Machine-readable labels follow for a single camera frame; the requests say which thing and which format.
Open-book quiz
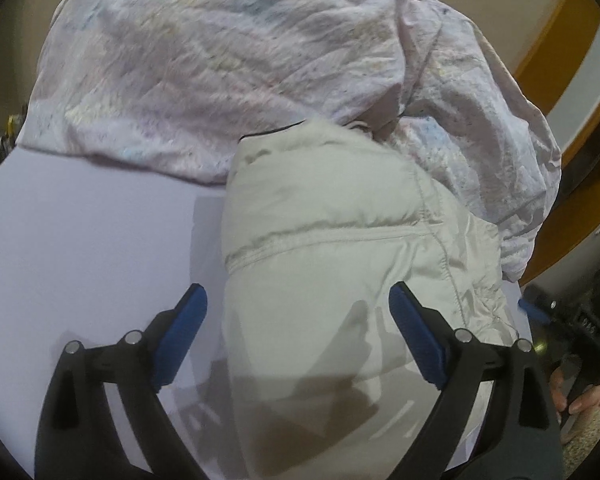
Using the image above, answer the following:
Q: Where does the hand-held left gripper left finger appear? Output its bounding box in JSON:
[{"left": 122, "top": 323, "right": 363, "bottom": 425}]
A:
[{"left": 33, "top": 282, "right": 209, "bottom": 480}]

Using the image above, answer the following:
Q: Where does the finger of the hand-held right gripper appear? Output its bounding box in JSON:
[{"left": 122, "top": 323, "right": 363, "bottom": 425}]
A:
[{"left": 517, "top": 297, "right": 552, "bottom": 322}]

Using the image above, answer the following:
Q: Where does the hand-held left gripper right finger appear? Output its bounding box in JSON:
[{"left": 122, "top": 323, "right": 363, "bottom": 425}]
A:
[{"left": 388, "top": 281, "right": 565, "bottom": 480}]

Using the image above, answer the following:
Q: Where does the white puffer jacket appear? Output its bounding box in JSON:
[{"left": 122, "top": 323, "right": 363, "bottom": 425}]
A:
[{"left": 219, "top": 118, "right": 522, "bottom": 480}]

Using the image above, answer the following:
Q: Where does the person's right hand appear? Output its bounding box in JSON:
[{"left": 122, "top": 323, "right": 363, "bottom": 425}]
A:
[{"left": 549, "top": 354, "right": 600, "bottom": 416}]

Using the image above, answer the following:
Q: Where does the pink patterned quilt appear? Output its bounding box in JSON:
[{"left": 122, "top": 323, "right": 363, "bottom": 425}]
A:
[{"left": 18, "top": 0, "right": 564, "bottom": 282}]

